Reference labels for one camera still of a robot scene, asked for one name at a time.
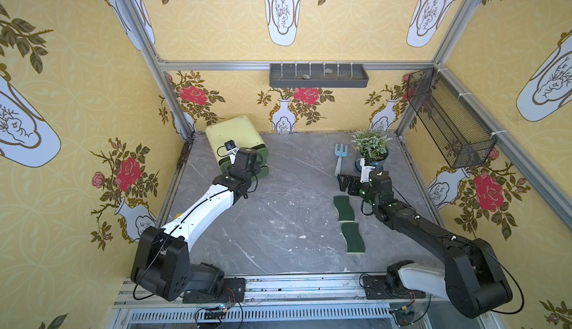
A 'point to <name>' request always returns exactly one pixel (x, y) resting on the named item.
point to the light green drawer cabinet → (236, 135)
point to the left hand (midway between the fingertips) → (251, 161)
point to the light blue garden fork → (340, 153)
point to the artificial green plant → (371, 143)
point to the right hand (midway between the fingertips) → (346, 177)
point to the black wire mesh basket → (456, 132)
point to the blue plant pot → (379, 167)
